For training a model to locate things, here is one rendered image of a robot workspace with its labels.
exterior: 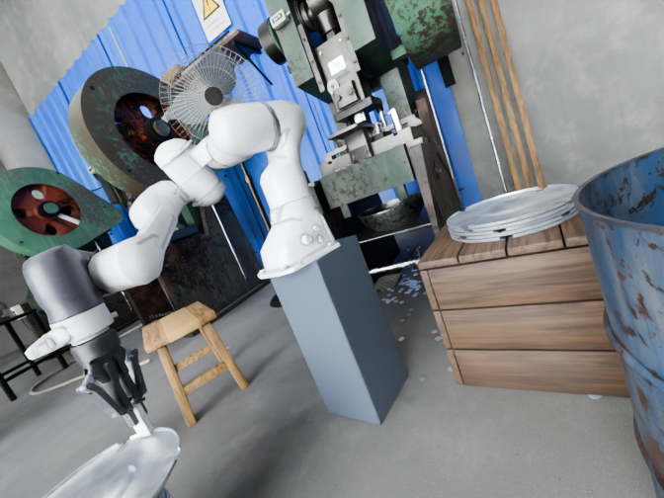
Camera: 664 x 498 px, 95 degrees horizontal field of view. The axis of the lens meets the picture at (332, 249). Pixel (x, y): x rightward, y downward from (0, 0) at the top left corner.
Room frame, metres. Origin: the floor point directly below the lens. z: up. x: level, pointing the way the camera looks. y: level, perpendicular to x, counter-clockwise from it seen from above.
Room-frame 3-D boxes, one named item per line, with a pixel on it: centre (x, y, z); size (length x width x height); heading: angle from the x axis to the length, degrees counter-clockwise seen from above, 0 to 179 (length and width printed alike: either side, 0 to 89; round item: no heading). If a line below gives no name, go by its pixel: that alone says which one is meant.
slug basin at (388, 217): (1.50, -0.35, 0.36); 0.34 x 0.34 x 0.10
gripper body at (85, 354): (0.59, 0.51, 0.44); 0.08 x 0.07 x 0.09; 168
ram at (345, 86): (1.46, -0.33, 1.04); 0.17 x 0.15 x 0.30; 150
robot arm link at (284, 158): (0.81, 0.02, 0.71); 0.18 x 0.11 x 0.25; 131
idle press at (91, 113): (2.67, 0.97, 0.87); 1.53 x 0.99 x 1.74; 148
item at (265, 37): (1.64, -0.14, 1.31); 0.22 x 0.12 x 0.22; 150
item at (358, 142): (1.35, -0.26, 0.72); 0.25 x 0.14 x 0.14; 150
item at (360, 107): (1.50, -0.35, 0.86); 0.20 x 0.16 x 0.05; 60
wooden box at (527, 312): (0.74, -0.45, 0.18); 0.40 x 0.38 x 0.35; 143
